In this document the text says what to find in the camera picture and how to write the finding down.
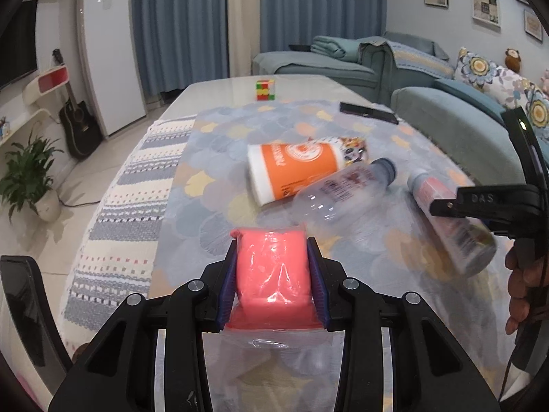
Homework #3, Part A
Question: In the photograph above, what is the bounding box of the black smartphone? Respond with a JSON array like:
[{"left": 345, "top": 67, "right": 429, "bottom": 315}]
[{"left": 340, "top": 102, "right": 399, "bottom": 125}]

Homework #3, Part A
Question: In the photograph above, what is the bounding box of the striped woven floor rug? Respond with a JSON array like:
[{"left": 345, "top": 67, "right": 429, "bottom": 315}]
[{"left": 57, "top": 115, "right": 196, "bottom": 353}]

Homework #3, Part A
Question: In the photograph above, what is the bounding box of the floral cushion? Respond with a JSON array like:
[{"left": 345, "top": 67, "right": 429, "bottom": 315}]
[{"left": 454, "top": 47, "right": 548, "bottom": 143}]

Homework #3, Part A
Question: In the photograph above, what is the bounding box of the panda snack packet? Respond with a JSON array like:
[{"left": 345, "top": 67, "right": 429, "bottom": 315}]
[{"left": 340, "top": 137, "right": 369, "bottom": 165}]

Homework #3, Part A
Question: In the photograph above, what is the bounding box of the blue curtain right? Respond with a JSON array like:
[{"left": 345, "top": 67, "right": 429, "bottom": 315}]
[{"left": 260, "top": 0, "right": 387, "bottom": 52}]

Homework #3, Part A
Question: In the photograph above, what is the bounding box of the teal fabric sofa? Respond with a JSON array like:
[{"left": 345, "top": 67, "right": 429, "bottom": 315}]
[{"left": 252, "top": 32, "right": 524, "bottom": 185}]

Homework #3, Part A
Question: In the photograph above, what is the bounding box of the newspaper wall picture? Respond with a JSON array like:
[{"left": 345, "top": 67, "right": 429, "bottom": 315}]
[{"left": 472, "top": 0, "right": 501, "bottom": 27}]

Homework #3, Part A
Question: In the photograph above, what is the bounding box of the green potted plant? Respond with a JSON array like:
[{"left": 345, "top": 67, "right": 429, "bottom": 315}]
[{"left": 1, "top": 135, "right": 63, "bottom": 221}]

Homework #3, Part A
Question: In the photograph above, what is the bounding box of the small framed picture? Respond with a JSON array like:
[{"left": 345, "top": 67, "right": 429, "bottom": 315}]
[{"left": 524, "top": 9, "right": 544, "bottom": 43}]

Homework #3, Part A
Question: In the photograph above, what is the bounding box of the person's right hand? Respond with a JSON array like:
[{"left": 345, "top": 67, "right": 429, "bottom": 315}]
[{"left": 505, "top": 247, "right": 544, "bottom": 335}]

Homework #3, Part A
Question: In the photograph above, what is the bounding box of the colourful rubik cube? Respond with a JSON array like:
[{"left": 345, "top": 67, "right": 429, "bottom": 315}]
[{"left": 255, "top": 79, "right": 276, "bottom": 101}]

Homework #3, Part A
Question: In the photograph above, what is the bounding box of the folded teal blanket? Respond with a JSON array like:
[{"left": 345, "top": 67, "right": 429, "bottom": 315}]
[{"left": 310, "top": 35, "right": 360, "bottom": 63}]

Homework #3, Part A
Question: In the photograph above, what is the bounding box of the clear plastic bottle blue cap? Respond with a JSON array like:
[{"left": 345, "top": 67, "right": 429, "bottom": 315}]
[{"left": 290, "top": 157, "right": 397, "bottom": 231}]

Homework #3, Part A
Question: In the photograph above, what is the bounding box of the black television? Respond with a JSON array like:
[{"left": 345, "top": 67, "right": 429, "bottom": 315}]
[{"left": 0, "top": 0, "right": 38, "bottom": 89}]

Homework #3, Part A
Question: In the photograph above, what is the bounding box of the black acoustic guitar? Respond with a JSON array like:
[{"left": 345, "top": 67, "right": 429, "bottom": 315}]
[{"left": 52, "top": 48, "right": 104, "bottom": 161}]

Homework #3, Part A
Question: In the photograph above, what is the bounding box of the white refrigerator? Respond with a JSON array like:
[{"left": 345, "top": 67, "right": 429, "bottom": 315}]
[{"left": 76, "top": 0, "right": 146, "bottom": 138}]

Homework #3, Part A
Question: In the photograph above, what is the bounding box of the pink clay packet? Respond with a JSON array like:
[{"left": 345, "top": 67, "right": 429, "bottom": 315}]
[{"left": 228, "top": 228, "right": 321, "bottom": 330}]

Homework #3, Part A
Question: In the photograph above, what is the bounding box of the blue curtain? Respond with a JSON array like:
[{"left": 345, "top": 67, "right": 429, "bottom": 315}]
[
  {"left": 260, "top": 0, "right": 387, "bottom": 52},
  {"left": 131, "top": 0, "right": 229, "bottom": 98}
]

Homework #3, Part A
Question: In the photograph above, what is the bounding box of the blue curtain left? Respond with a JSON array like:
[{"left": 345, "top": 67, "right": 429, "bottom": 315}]
[{"left": 131, "top": 0, "right": 229, "bottom": 98}]

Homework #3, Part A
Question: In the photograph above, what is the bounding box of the brown monkey plush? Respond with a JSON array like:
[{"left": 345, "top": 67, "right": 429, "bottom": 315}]
[{"left": 504, "top": 48, "right": 521, "bottom": 73}]

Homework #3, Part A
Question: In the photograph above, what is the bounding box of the orange paper cup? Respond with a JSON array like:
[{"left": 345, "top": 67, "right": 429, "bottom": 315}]
[{"left": 247, "top": 137, "right": 344, "bottom": 206}]

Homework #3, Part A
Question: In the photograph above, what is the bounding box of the pink pig plush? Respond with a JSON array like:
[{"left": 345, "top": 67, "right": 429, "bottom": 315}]
[{"left": 541, "top": 70, "right": 549, "bottom": 96}]

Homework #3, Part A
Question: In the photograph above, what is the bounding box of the pink label bottle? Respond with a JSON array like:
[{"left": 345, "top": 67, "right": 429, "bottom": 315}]
[{"left": 408, "top": 168, "right": 497, "bottom": 277}]

